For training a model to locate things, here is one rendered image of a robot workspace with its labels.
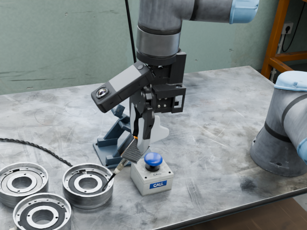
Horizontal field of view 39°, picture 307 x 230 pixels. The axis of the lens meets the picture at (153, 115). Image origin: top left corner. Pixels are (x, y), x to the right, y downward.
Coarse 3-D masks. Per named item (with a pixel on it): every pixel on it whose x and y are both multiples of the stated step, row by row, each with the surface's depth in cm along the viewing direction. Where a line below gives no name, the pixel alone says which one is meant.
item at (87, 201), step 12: (72, 168) 92; (84, 168) 94; (96, 168) 94; (84, 180) 92; (96, 180) 91; (72, 192) 85; (84, 192) 87; (108, 192) 87; (72, 204) 88; (84, 204) 86; (96, 204) 87
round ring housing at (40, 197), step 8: (24, 200) 82; (32, 200) 84; (40, 200) 84; (48, 200) 84; (56, 200) 85; (64, 200) 83; (16, 208) 80; (24, 208) 82; (40, 208) 82; (48, 208) 83; (16, 216) 80; (32, 216) 81; (40, 216) 83; (48, 216) 83; (56, 216) 81; (16, 224) 77; (32, 224) 79; (48, 224) 79; (64, 224) 78
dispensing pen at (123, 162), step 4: (132, 136) 84; (136, 136) 85; (128, 140) 85; (124, 144) 85; (128, 144) 84; (120, 148) 86; (124, 148) 85; (120, 152) 85; (124, 160) 86; (120, 164) 86; (124, 164) 86; (116, 168) 87; (120, 168) 86; (116, 172) 87; (112, 176) 87; (108, 180) 88
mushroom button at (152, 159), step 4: (152, 152) 93; (148, 156) 92; (152, 156) 92; (156, 156) 92; (160, 156) 93; (144, 160) 92; (148, 160) 91; (152, 160) 91; (156, 160) 91; (160, 160) 92; (148, 164) 91; (152, 164) 91; (156, 164) 91
